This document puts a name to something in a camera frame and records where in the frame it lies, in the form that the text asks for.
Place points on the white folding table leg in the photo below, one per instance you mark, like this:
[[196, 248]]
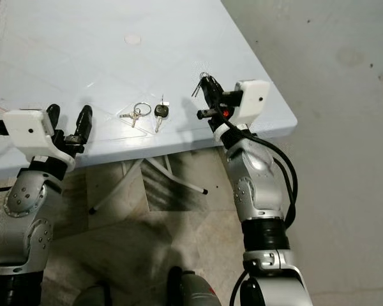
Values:
[[185, 183], [112, 191]]

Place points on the robot left leg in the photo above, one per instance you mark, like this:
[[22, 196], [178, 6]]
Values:
[[90, 297]]

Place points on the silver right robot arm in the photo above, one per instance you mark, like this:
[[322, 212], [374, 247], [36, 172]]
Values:
[[249, 185]]

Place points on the black-headed car key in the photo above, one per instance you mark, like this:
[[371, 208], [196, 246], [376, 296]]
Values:
[[161, 111]]

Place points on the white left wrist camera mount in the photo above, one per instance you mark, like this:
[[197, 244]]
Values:
[[25, 131]]

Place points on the round white table cap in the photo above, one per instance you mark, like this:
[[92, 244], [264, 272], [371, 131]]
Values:
[[133, 39]]

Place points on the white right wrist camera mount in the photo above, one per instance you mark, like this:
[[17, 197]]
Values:
[[254, 99]]

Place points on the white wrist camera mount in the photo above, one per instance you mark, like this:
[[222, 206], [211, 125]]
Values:
[[25, 131], [254, 99]]

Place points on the robot right leg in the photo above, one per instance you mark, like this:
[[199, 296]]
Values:
[[195, 292]]

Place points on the robot leg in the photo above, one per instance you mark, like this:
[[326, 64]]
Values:
[[90, 297], [195, 292]]

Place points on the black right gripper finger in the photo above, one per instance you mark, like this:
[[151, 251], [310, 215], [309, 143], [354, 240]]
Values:
[[206, 95], [217, 90]]

